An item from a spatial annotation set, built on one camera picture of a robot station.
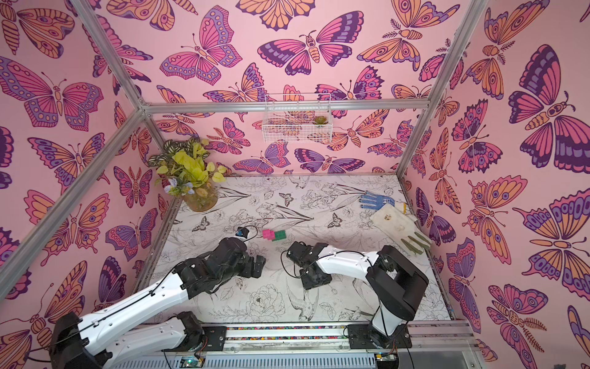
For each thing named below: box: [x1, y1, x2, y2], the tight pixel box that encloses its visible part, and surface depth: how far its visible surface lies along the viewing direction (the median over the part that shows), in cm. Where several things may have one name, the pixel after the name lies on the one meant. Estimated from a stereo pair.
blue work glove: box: [358, 191, 395, 211], surface depth 112 cm
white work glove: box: [369, 203, 432, 255], surface depth 102 cm
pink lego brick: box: [261, 229, 276, 241], surface depth 96 cm
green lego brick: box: [271, 229, 287, 242], surface depth 99 cm
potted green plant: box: [148, 137, 228, 213], surface depth 99 cm
